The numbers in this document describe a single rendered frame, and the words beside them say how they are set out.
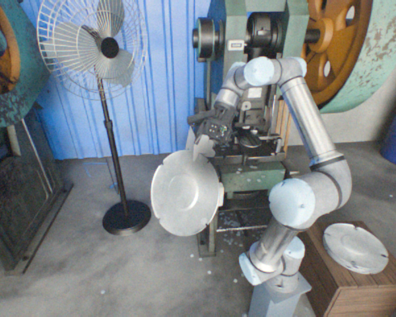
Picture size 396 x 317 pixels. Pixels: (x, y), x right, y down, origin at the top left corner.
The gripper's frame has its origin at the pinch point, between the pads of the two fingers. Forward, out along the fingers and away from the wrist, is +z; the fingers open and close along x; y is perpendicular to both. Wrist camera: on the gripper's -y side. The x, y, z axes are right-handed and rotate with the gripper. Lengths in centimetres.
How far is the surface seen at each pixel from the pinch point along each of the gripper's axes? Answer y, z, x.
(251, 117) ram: -11, -41, 56
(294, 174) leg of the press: 18, -23, 82
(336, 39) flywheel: 17, -86, 46
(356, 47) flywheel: 29, -73, 35
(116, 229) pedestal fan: -84, 63, 79
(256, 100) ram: -11, -50, 52
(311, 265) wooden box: 43, 21, 96
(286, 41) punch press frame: -1, -73, 33
